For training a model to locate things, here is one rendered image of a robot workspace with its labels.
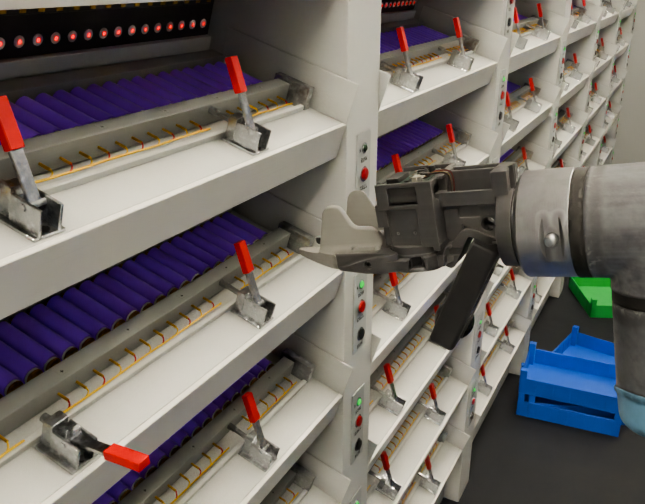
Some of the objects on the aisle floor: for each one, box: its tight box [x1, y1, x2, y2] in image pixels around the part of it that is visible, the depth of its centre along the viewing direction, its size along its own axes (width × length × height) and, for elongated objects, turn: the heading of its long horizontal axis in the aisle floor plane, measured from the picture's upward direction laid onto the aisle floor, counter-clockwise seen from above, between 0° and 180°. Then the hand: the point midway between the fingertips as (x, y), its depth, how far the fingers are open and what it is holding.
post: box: [207, 0, 382, 504], centre depth 101 cm, size 20×9×176 cm, turn 62°
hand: (322, 252), depth 70 cm, fingers open, 3 cm apart
